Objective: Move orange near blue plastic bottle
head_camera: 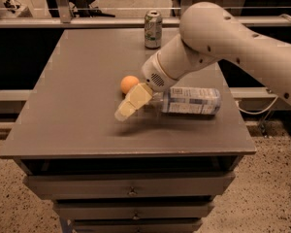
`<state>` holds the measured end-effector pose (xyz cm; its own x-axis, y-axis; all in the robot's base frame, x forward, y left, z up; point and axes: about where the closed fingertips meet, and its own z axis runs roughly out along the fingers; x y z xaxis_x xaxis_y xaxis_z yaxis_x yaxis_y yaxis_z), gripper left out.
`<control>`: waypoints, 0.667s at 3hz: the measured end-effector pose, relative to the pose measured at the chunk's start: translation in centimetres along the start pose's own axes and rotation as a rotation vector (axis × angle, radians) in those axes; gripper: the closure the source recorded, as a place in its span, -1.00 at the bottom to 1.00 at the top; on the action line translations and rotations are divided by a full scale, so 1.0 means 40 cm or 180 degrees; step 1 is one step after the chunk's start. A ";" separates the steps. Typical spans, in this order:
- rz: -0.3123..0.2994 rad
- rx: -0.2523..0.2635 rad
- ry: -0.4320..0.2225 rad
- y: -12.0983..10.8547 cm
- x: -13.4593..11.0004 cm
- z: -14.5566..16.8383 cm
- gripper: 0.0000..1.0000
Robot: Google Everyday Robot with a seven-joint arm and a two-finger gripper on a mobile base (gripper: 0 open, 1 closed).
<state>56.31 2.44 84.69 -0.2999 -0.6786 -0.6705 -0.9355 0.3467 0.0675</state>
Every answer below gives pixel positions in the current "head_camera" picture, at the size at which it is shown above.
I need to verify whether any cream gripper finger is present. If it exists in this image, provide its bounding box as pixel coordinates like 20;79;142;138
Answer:
114;83;153;121

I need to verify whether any orange fruit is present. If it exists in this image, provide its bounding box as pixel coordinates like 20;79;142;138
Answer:
120;76;140;94

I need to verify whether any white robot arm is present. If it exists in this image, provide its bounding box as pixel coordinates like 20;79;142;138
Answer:
114;2;291;121

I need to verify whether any clear plastic water bottle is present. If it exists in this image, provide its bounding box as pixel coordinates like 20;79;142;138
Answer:
148;86;221;116

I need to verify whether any green white soda can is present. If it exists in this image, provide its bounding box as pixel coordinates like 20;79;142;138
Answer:
145;10;163;49

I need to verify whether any grey drawer cabinet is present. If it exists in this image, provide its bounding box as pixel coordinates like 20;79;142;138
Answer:
0;27;257;233

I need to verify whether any top grey drawer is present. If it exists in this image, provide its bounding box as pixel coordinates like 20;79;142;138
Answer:
24;172;235;200

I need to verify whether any grey drawer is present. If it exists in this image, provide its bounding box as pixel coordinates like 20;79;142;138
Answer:
24;172;235;200
54;201;214;220
73;218;202;233

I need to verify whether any grey metal railing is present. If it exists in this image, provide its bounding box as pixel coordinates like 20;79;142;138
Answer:
0;0;291;28

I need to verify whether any middle grey drawer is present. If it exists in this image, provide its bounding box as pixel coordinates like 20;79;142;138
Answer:
54;201;214;220

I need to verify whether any bottom grey drawer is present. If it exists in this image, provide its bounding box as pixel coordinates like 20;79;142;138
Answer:
73;218;202;233

